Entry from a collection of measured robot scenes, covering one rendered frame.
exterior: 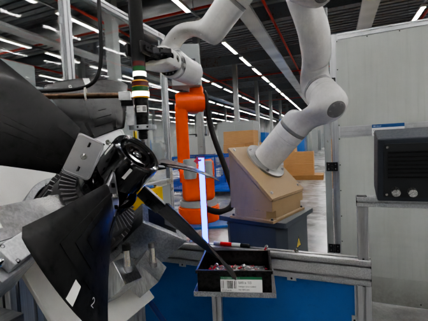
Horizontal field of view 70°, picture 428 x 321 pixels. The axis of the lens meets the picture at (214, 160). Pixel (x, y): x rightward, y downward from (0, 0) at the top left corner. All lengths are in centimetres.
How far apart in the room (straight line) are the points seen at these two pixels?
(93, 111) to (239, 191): 64
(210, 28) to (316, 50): 35
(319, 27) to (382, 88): 146
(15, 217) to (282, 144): 93
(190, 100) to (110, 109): 400
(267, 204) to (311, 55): 54
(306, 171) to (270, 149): 870
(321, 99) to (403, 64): 144
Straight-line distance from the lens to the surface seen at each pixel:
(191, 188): 468
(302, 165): 994
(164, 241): 89
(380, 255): 261
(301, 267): 110
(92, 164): 72
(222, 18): 98
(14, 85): 71
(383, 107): 248
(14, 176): 92
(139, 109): 81
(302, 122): 121
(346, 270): 109
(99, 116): 86
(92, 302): 54
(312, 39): 109
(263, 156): 128
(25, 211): 70
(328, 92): 115
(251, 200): 121
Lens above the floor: 123
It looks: 3 degrees down
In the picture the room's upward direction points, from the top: 3 degrees counter-clockwise
